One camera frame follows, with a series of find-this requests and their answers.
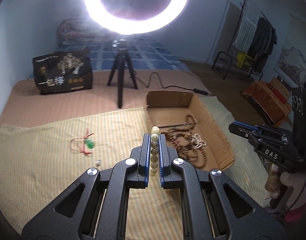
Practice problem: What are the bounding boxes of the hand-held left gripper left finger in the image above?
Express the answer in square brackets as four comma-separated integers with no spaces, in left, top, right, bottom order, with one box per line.
[22,133,151,240]

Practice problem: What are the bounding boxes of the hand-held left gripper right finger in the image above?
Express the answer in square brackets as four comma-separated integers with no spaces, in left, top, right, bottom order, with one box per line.
[159,134,286,240]

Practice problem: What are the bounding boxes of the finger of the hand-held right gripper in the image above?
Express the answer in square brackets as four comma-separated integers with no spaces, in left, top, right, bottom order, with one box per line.
[229,124,263,141]
[232,121,271,132]

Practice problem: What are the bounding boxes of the white bead bracelet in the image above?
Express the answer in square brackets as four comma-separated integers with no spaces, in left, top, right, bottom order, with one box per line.
[150,126,160,177]

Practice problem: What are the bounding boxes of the white bead necklace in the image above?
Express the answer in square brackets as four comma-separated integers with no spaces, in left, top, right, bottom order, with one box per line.
[185,133,207,153]

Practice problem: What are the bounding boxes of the brown wooden bead necklace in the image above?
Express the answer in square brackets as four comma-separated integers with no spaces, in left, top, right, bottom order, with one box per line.
[160,114,209,169]

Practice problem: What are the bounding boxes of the orange cardboard box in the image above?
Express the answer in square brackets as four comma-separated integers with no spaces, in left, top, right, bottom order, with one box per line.
[240,80,293,127]

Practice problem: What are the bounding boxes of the beige plush toy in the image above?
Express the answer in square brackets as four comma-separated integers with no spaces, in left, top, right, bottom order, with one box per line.
[265,164,293,201]

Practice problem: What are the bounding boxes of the light wooden board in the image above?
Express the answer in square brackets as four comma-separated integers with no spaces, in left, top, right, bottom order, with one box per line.
[269,77,292,103]

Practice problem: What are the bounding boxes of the yellow box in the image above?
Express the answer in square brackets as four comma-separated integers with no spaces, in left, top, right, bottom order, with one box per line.
[234,52,253,68]

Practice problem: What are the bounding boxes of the black tripod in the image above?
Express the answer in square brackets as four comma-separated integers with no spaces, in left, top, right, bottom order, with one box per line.
[107,39,138,109]

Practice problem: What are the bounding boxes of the dark hanging clothes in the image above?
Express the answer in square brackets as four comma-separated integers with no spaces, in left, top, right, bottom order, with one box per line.
[248,17,278,72]

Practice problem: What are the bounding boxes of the yellow striped cloth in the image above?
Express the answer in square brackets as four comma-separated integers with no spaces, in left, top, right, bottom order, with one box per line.
[0,96,271,240]

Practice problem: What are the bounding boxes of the beige leaning board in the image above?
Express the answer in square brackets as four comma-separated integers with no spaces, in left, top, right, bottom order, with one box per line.
[205,0,243,64]

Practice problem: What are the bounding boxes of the white striped towel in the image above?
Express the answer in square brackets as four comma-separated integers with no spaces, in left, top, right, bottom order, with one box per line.
[234,0,260,53]

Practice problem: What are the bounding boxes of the black clothes rack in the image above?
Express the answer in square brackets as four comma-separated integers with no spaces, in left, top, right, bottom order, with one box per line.
[234,0,278,79]

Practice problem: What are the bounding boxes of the folded floral quilt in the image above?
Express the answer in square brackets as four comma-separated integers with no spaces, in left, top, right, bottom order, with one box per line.
[58,17,113,46]

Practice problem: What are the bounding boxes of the green pendant on red cord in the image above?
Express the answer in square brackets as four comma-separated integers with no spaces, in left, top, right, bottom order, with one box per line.
[70,129,96,155]

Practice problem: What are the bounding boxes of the black metal frame stand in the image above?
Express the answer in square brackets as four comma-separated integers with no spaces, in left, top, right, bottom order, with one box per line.
[212,51,264,81]

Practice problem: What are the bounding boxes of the black power cable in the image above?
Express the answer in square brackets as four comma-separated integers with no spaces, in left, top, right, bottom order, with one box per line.
[133,72,214,97]

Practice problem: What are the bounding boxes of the landscape wall poster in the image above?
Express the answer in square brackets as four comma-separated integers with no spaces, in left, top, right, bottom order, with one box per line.
[273,15,306,91]

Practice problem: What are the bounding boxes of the white ring light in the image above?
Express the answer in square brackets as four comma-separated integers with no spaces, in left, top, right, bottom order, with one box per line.
[84,0,190,35]

